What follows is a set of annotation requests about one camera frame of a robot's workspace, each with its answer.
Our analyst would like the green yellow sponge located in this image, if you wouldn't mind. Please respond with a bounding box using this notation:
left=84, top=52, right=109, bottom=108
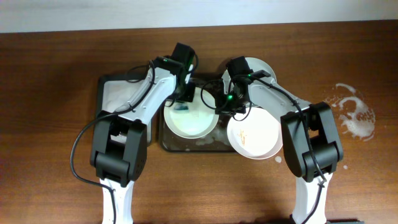
left=174, top=103, right=189, bottom=111

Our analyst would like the pale green plate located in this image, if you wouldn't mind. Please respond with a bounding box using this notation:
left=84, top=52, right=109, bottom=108
left=163, top=87, right=219, bottom=139

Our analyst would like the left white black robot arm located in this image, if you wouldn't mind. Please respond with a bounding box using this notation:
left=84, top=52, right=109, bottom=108
left=90, top=43, right=198, bottom=223

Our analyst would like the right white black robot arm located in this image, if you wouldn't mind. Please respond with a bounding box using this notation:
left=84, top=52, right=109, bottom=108
left=216, top=56, right=343, bottom=223

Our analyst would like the middle dark wet tray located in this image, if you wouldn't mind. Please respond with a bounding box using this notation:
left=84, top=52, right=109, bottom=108
left=159, top=78, right=236, bottom=153

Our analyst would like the left soapy black tray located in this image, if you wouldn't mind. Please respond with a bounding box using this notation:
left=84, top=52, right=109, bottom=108
left=95, top=73, right=153, bottom=147

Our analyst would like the grey green rear plate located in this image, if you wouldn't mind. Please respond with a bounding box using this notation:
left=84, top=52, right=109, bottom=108
left=221, top=57, right=277, bottom=91

